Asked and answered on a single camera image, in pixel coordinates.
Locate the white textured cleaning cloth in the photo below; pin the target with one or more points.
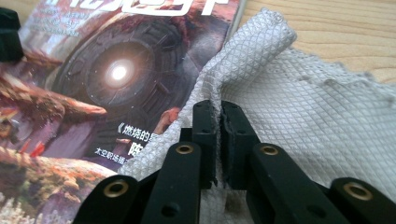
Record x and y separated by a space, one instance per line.
311 118

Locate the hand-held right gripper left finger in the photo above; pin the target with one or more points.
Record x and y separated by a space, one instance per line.
204 146

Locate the science fiction magazine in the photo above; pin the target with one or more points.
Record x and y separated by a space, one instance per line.
93 93

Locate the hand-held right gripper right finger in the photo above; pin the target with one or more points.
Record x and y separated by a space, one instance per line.
236 149

